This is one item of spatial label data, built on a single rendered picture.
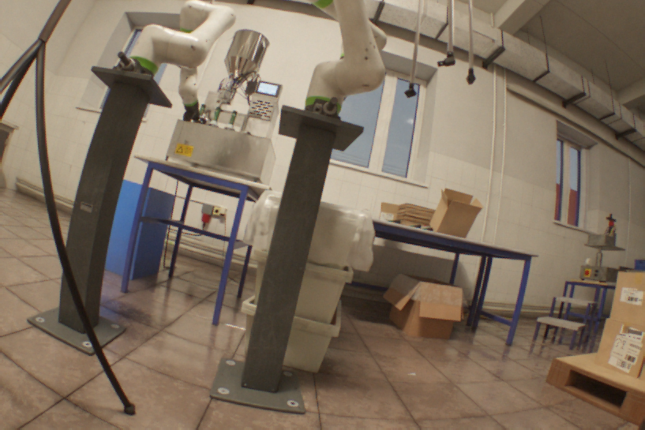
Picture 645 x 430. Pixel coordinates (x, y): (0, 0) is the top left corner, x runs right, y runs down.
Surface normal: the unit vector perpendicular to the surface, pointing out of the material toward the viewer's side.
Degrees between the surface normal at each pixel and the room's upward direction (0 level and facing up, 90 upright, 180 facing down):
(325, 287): 96
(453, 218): 125
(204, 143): 90
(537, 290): 90
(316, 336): 96
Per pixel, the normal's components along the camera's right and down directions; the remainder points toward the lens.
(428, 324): 0.07, -0.15
